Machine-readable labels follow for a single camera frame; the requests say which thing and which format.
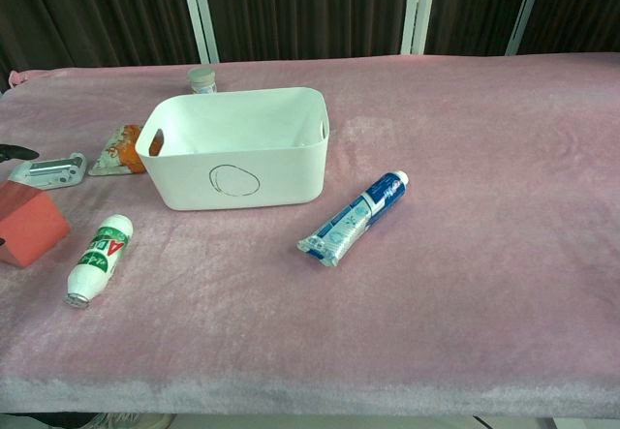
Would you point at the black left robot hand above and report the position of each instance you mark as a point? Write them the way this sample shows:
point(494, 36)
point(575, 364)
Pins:
point(10, 151)

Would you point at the white silver tape dispenser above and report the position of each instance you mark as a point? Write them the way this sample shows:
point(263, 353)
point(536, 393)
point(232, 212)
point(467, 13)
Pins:
point(51, 170)

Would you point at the small white lidded jar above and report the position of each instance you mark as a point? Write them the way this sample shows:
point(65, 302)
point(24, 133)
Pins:
point(201, 81)

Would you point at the orange white snack packet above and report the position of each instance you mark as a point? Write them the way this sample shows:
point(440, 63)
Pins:
point(118, 150)

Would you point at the white plastic storage basket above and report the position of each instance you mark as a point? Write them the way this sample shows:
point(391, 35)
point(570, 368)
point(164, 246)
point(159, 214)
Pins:
point(232, 158)

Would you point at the red box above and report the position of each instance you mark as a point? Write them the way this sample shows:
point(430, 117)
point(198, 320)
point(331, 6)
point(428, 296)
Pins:
point(29, 225)

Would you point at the white green drink bottle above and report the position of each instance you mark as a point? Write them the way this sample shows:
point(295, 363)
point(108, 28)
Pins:
point(101, 257)

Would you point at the dark brown curtain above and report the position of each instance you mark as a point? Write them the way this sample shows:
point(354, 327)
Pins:
point(310, 8)

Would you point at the pink plush table cloth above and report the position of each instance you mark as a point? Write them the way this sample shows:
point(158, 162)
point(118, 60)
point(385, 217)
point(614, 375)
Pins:
point(387, 254)

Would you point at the white frame post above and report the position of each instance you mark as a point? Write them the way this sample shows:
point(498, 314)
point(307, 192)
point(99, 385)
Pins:
point(413, 10)
point(525, 10)
point(198, 12)

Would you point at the blue white toothpaste tube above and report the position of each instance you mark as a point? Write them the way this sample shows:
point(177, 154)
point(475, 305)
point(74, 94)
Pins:
point(356, 218)

